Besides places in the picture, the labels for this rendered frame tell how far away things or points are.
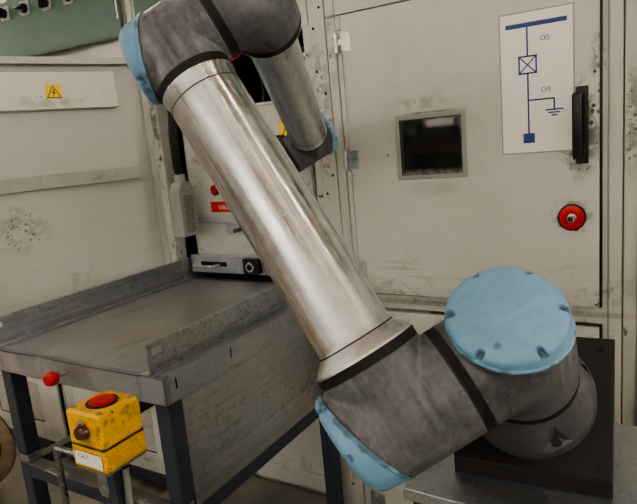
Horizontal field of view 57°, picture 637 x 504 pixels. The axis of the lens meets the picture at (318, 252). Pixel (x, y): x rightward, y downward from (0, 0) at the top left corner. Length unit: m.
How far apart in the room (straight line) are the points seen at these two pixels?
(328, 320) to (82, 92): 1.39
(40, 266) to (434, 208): 1.19
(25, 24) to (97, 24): 0.34
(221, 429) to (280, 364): 0.25
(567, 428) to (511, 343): 0.23
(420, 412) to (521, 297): 0.19
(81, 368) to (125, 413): 0.40
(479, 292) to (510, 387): 0.12
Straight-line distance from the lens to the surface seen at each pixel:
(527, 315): 0.75
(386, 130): 1.53
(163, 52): 0.86
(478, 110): 1.45
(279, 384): 1.54
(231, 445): 1.42
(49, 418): 2.93
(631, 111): 1.42
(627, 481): 1.01
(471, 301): 0.76
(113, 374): 1.30
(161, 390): 1.20
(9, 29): 2.50
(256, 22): 0.89
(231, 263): 1.94
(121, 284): 1.86
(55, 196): 1.96
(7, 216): 1.94
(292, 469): 2.05
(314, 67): 1.65
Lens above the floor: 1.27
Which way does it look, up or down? 11 degrees down
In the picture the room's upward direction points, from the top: 5 degrees counter-clockwise
